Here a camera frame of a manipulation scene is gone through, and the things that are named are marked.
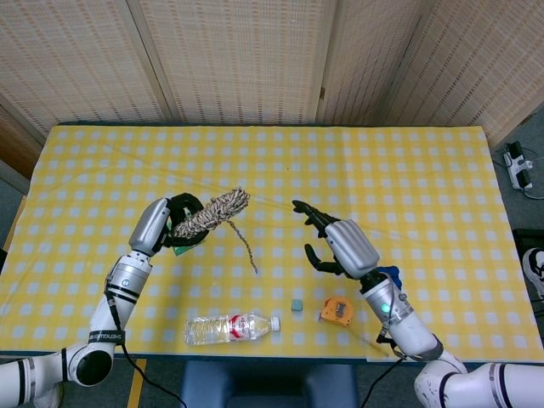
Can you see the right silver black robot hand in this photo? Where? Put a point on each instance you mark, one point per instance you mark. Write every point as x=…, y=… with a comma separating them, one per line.
x=353, y=248

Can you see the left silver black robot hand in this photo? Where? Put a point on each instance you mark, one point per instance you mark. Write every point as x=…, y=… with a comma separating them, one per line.
x=146, y=227

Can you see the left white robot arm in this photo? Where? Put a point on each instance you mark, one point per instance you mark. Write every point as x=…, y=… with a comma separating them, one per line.
x=123, y=280

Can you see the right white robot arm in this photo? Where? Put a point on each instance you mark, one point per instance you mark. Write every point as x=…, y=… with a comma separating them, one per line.
x=404, y=323

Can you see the blue padded robot base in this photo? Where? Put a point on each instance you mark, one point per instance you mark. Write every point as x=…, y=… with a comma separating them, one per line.
x=204, y=387

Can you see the green circuit board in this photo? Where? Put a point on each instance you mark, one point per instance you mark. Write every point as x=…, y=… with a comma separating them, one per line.
x=180, y=251

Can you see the blue building block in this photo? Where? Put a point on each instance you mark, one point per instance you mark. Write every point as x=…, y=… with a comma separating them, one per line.
x=395, y=276

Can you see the orange tape measure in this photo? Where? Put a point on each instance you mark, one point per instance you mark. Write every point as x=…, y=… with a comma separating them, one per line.
x=338, y=312

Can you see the small teal eraser cube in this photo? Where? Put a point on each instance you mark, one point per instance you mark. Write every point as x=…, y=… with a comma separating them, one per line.
x=296, y=305

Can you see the yellow checked tablecloth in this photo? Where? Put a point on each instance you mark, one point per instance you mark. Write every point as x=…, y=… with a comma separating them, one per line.
x=297, y=170

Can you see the clear plastic water bottle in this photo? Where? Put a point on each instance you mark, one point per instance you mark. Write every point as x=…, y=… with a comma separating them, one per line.
x=221, y=329

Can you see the brown wooden panel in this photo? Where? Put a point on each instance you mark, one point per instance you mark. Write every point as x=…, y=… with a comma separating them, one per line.
x=15, y=144

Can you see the yellow floor tape strip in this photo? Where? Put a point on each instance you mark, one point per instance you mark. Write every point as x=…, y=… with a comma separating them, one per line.
x=136, y=389

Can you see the white power strip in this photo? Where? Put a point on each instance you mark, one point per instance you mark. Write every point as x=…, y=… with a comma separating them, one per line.
x=516, y=168

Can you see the black and white shoe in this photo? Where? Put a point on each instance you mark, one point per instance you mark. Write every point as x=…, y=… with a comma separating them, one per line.
x=536, y=272

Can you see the woven folding screen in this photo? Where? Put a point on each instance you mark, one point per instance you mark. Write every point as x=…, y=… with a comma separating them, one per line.
x=234, y=64

